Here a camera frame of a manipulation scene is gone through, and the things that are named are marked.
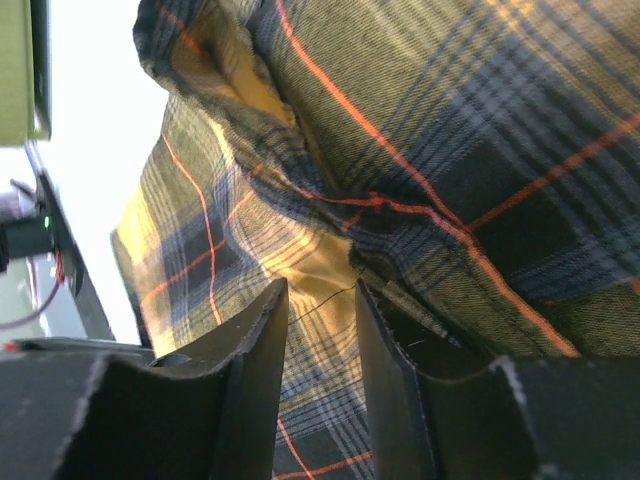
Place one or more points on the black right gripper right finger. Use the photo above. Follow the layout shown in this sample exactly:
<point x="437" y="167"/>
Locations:
<point x="436" y="411"/>

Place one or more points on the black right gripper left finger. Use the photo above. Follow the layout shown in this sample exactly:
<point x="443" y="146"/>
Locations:
<point x="74" y="409"/>

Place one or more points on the yellow plaid long sleeve shirt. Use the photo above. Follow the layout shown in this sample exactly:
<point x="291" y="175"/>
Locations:
<point x="476" y="162"/>

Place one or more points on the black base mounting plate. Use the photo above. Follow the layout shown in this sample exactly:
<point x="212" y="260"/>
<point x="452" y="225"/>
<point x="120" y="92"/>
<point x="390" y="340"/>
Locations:
<point x="70" y="265"/>

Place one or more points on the olive green laundry bin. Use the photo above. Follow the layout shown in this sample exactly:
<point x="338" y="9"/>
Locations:
<point x="25" y="71"/>

